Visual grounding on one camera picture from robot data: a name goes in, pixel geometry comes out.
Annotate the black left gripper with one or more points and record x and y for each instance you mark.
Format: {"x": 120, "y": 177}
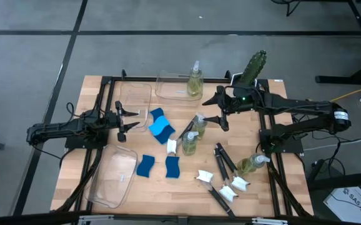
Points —
{"x": 120, "y": 122}

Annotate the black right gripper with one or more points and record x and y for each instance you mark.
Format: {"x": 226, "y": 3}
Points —
{"x": 233, "y": 103}

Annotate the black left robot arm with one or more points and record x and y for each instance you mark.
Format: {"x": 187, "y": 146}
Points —
{"x": 58, "y": 128}

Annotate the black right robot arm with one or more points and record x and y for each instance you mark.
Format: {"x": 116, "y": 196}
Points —
{"x": 293, "y": 104}

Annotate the clear plastic bin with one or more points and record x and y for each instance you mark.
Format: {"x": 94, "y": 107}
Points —
{"x": 171, "y": 90}
{"x": 135, "y": 97}
{"x": 111, "y": 175}

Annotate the green cactus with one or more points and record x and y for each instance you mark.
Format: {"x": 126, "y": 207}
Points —
{"x": 254, "y": 67}

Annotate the black power strip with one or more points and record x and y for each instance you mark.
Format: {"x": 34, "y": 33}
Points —
{"x": 315, "y": 168}

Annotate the black chair base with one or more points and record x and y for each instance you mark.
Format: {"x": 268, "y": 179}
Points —
{"x": 288, "y": 4}

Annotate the black desk foot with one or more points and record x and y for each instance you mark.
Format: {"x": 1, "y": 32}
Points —
{"x": 343, "y": 182}

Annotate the white printed paper sheet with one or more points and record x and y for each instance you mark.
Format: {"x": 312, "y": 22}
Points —
{"x": 349, "y": 203}

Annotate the black aluminium table frame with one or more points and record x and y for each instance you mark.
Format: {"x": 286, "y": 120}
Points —
{"x": 136, "y": 78}

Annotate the black desk frame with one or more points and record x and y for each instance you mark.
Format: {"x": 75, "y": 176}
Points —
{"x": 339, "y": 79}

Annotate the black frame crossbeam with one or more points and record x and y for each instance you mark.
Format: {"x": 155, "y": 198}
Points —
{"x": 27, "y": 218}

